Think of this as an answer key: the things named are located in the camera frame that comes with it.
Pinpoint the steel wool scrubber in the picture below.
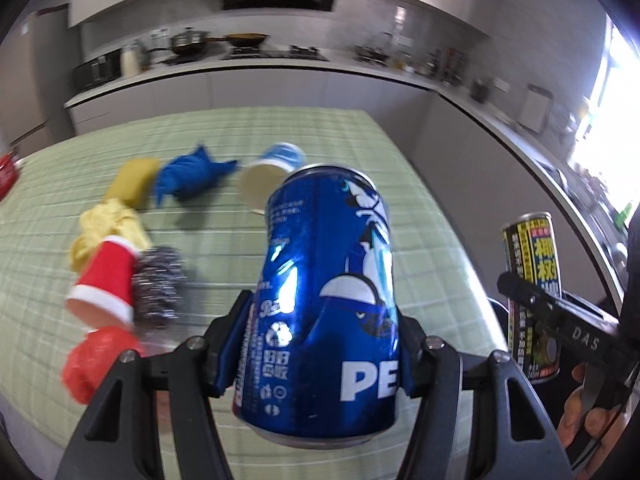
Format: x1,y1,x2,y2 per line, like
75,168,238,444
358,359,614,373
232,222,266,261
131,246,186,328

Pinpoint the red plastic bag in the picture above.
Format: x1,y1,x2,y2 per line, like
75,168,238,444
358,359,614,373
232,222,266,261
61,326,144,405

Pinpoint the blue pepsi can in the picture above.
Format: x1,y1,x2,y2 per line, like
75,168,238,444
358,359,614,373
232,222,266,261
232,165,400,448

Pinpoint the red paper cup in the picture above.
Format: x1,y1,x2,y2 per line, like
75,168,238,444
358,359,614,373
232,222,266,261
66,235,140,330

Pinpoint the yellow black drink can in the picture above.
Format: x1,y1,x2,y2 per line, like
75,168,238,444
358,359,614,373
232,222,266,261
501,211,562,385

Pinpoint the yellow towel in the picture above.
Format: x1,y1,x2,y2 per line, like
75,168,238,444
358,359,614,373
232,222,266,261
68,198,152,274

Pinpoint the blue cloth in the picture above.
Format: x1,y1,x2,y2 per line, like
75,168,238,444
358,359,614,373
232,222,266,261
153,144,239,207

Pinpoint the blue white paper cup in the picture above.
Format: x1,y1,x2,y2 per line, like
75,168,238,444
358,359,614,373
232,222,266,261
238,142,307,214

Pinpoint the yellow sponge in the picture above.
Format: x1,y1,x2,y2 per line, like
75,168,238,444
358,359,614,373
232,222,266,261
102,158,160,209

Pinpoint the person right hand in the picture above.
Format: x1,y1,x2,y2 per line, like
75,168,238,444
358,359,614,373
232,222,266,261
558,364,629,458

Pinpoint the white cutting board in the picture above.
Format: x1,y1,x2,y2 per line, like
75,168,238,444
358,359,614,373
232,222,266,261
518,84,554,133

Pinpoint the beige refrigerator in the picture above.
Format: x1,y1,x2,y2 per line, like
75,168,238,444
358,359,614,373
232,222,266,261
1,4,81,156

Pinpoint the utensil holder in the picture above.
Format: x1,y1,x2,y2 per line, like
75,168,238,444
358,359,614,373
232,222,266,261
442,48,468,87

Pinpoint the black microwave oven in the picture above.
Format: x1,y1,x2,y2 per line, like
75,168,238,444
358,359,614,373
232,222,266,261
72,49,122,92

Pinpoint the white thermos jug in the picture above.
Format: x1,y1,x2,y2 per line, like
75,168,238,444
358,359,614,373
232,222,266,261
120,44,140,78

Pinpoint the black lidded wok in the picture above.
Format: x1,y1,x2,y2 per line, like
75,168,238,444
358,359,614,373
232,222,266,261
169,27,226,56

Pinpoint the gas stove top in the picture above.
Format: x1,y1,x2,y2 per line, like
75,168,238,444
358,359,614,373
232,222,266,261
222,46,329,62

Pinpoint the frying pan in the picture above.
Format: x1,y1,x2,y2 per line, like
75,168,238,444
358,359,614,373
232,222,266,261
224,32,269,50

